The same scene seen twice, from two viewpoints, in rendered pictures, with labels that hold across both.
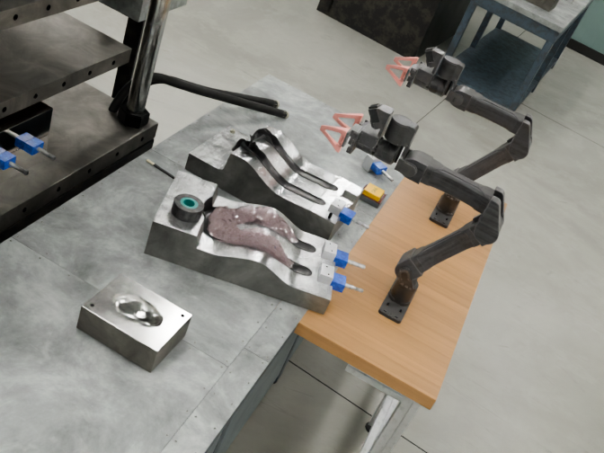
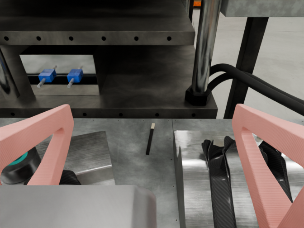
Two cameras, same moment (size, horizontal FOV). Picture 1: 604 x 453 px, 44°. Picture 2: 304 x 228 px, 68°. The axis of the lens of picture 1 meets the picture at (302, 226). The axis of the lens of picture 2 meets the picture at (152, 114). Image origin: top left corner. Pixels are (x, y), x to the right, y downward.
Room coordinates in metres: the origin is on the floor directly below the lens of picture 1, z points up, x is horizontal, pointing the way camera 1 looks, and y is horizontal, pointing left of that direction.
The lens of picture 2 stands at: (1.79, -0.05, 1.28)
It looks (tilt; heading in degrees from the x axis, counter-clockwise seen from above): 37 degrees down; 80
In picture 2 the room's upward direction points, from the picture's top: straight up
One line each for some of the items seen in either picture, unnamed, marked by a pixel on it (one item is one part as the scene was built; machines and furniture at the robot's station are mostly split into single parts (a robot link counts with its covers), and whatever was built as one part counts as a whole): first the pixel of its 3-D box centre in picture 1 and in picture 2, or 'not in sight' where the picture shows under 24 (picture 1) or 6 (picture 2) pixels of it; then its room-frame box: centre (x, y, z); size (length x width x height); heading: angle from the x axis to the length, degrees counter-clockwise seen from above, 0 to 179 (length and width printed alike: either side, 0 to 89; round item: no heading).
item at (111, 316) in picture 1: (135, 321); not in sight; (1.22, 0.26, 0.83); 0.20 x 0.15 x 0.07; 79
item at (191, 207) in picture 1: (187, 208); (17, 162); (1.57, 0.29, 0.93); 0.08 x 0.08 x 0.04
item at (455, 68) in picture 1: (453, 80); not in sight; (2.36, -0.27, 1.24); 0.12 x 0.09 x 0.12; 80
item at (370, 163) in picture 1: (380, 169); not in sight; (2.38, -0.18, 0.83); 0.13 x 0.05 x 0.05; 52
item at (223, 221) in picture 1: (255, 227); not in sight; (1.65, 0.11, 0.90); 0.26 x 0.18 x 0.08; 96
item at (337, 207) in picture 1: (349, 217); not in sight; (1.90, -0.12, 0.89); 0.13 x 0.05 x 0.05; 79
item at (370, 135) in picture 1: (374, 123); not in sight; (1.79, -0.07, 1.25); 0.07 x 0.06 x 0.11; 170
